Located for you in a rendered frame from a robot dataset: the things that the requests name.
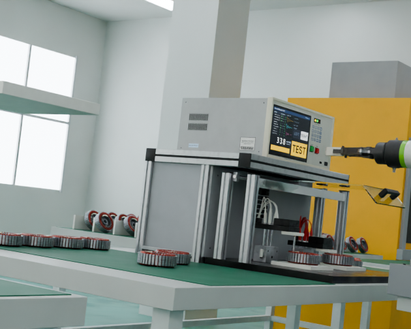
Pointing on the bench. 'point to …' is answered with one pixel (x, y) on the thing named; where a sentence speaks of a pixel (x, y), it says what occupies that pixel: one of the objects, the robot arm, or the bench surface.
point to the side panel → (173, 207)
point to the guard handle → (389, 193)
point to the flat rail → (300, 190)
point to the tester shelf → (246, 164)
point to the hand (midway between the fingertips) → (334, 151)
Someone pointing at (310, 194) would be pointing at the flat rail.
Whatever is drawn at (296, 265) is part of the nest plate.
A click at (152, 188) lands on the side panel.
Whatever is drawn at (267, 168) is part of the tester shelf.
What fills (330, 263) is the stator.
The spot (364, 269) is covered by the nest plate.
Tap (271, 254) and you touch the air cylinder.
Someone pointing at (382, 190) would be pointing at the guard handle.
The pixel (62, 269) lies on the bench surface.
